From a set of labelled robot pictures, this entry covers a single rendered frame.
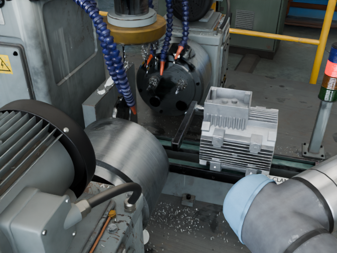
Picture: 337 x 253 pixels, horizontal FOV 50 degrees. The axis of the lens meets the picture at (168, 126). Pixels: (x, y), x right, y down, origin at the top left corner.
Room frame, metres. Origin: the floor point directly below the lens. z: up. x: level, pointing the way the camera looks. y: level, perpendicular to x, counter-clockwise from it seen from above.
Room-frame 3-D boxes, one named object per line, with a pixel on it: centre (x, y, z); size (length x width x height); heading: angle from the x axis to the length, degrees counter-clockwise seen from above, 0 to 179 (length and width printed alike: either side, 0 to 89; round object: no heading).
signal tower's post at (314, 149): (1.09, -0.54, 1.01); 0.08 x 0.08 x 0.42; 74
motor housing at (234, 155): (0.87, -0.21, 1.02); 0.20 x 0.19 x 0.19; 74
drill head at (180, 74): (1.27, -0.03, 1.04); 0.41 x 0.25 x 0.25; 164
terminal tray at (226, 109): (0.88, -0.17, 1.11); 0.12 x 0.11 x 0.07; 74
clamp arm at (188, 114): (0.94, -0.06, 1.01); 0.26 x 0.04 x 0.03; 164
